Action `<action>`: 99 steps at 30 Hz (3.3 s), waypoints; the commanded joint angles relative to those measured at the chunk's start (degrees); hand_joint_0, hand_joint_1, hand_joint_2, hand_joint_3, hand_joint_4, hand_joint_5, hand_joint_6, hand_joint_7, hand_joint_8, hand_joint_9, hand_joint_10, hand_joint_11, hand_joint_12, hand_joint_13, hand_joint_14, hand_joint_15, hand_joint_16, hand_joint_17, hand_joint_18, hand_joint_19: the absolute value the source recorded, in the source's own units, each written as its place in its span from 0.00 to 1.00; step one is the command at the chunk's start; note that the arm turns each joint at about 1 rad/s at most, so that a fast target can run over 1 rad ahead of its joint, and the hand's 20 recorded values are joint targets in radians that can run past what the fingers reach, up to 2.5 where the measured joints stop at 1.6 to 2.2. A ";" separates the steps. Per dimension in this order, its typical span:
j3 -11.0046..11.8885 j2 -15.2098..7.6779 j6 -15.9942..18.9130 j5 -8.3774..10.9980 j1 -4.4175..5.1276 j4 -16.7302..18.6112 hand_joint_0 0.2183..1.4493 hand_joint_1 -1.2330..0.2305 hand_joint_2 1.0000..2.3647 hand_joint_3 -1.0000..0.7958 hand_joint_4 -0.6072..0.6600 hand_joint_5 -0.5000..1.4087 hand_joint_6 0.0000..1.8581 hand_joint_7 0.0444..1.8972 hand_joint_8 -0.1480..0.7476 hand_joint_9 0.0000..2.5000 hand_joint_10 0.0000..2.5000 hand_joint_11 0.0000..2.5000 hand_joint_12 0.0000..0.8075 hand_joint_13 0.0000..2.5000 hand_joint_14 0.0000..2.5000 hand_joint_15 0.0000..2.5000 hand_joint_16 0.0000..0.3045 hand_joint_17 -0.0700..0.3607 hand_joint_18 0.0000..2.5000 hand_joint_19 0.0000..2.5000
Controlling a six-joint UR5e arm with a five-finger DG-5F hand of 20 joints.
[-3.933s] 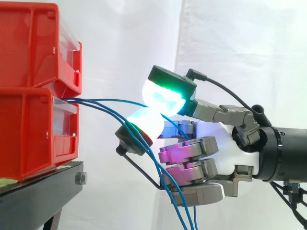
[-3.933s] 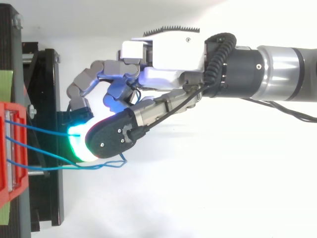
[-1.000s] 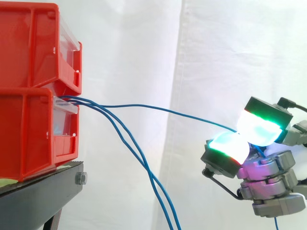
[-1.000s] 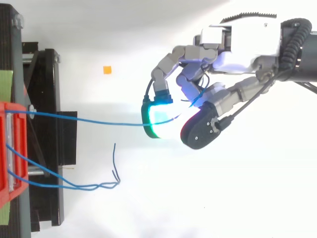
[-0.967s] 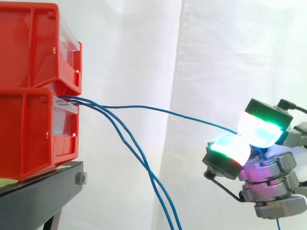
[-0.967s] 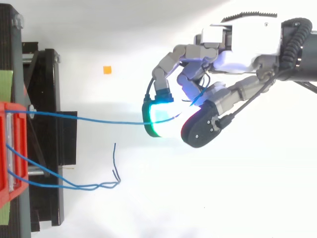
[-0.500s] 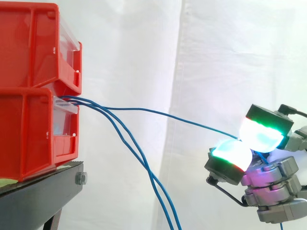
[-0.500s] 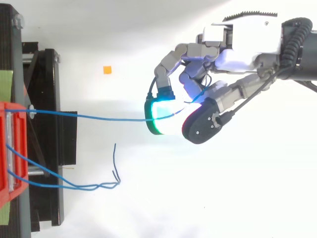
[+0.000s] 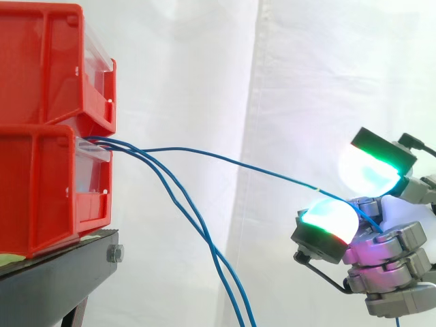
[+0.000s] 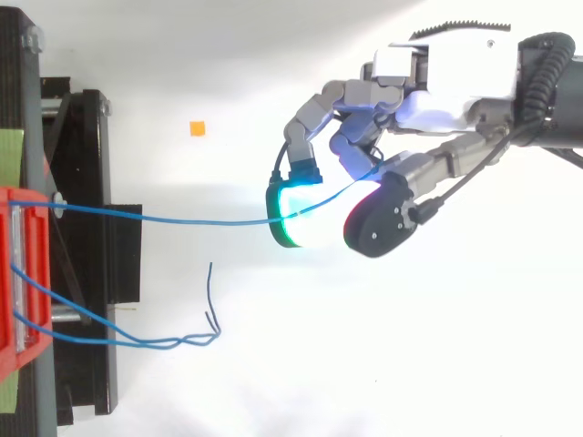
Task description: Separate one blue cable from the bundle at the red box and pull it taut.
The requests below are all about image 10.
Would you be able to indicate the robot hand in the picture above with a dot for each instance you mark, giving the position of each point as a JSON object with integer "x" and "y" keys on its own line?
{"x": 460, "y": 68}

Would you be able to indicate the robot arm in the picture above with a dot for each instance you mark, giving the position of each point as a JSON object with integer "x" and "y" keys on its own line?
{"x": 562, "y": 114}

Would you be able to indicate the black stand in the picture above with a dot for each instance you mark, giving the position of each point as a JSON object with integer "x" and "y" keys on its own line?
{"x": 86, "y": 150}

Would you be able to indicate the red bin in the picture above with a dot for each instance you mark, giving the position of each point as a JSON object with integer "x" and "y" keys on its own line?
{"x": 34, "y": 236}

